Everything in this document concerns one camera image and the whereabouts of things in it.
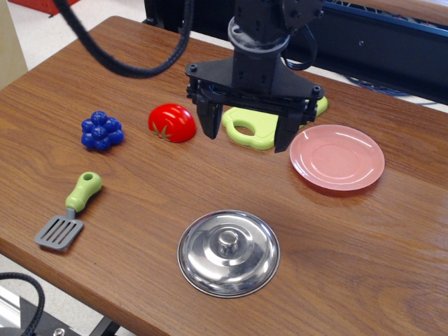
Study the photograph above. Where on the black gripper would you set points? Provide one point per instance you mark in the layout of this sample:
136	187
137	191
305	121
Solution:
258	82

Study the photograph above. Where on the green handled grey spatula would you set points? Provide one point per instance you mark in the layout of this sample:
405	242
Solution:
61	230

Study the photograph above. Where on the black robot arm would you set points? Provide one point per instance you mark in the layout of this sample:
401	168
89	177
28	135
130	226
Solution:
265	27

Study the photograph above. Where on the green plastic cutting board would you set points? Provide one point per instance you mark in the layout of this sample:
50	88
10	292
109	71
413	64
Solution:
250	128

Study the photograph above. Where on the red toy tomato half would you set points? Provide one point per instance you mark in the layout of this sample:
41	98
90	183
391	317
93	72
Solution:
172	122

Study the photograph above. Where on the pink plastic plate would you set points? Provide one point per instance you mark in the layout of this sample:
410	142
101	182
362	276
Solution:
337	157

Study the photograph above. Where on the steel pot lid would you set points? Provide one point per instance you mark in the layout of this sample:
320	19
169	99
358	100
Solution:
228	254

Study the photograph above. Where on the blue toy grapes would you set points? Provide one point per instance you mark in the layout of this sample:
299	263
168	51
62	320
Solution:
100	131

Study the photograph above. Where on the red box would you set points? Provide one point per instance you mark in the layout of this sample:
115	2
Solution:
44	6

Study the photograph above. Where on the black base with screw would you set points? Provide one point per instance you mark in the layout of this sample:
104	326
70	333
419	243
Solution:
17	315

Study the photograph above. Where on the black metal frame rail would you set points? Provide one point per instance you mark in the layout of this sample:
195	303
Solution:
399	51

